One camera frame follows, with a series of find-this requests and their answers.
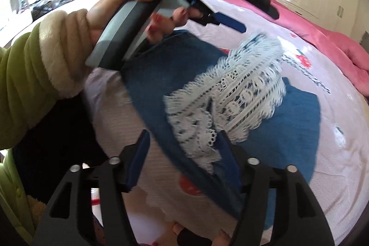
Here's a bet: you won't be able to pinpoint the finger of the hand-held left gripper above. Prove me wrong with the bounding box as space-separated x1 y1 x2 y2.
189 0 247 33
235 0 280 20

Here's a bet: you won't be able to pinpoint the person's left hand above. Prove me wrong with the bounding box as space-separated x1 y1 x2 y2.
86 0 202 46

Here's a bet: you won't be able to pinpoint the pink printed bed sheet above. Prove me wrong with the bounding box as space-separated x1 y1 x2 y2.
83 0 369 246

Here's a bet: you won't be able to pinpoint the person's body in green jacket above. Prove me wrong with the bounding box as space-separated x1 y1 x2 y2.
0 96 110 243

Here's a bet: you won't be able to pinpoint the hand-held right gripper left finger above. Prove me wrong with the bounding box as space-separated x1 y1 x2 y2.
32 129 151 246

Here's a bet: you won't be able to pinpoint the pink quilt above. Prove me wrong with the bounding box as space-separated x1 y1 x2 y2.
256 0 369 76

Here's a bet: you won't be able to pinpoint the blue denim pants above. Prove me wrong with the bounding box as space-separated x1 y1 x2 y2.
121 30 322 229

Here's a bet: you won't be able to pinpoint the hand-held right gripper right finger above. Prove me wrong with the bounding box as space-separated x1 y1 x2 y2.
217 131 336 246

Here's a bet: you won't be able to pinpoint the person's leg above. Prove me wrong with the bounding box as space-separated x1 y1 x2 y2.
173 223 231 246

